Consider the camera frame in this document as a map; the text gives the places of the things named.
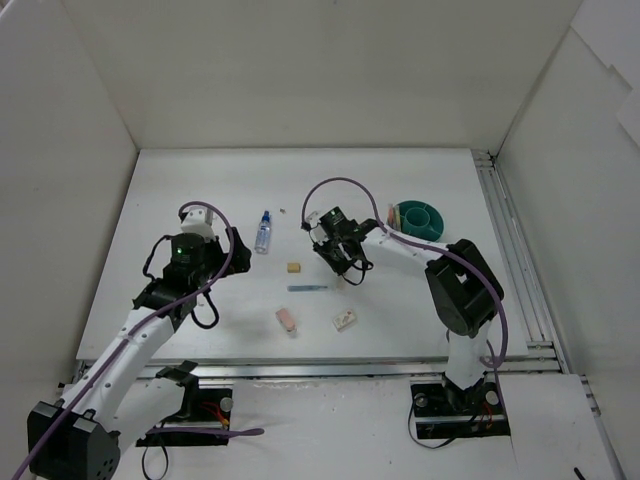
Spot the orange yellow highlighter pack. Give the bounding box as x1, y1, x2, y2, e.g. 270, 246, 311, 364
387, 204, 402, 232

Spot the blue green ruler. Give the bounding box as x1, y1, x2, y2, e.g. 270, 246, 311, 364
286, 285, 330, 293

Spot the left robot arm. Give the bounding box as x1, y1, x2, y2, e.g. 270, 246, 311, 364
23, 224, 251, 479

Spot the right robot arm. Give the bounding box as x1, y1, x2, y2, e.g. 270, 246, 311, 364
302, 207, 504, 412

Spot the small clear blue bottle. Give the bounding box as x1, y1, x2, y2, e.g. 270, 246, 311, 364
254, 210, 271, 254

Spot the white patterned eraser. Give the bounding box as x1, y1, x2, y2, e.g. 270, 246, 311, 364
332, 309, 357, 332

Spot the teal round desk organizer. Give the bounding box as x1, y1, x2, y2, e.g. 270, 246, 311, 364
394, 200, 445, 242

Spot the pink eraser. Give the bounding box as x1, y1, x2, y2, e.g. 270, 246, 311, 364
275, 308, 297, 335

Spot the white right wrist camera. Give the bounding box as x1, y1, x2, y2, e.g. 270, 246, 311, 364
301, 210, 320, 242

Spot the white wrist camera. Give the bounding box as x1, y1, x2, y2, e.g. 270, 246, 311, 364
301, 210, 320, 242
180, 206, 216, 240

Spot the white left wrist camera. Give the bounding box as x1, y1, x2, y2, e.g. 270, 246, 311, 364
180, 206, 216, 240

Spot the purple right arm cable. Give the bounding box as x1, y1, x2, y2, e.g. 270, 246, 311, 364
301, 176, 511, 369

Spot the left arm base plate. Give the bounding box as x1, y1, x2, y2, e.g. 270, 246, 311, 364
135, 387, 233, 448

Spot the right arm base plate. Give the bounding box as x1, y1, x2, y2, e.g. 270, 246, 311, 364
408, 378, 511, 449

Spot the aluminium frame rail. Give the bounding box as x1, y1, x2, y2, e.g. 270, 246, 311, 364
471, 150, 570, 374

